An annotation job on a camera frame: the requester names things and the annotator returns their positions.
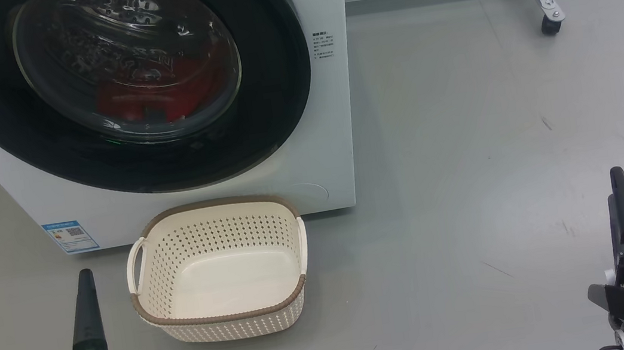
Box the cream perforated laundry basket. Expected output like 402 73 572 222
118 189 319 350

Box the blue energy label sticker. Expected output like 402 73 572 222
41 217 100 257

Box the washing machine drum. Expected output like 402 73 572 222
9 0 249 158

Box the red cloth garment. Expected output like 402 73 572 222
152 51 229 124

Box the round black glass washer door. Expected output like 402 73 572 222
0 0 325 215

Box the white front-load washing machine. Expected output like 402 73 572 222
0 0 377 263

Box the red jersey with print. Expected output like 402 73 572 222
93 66 184 128

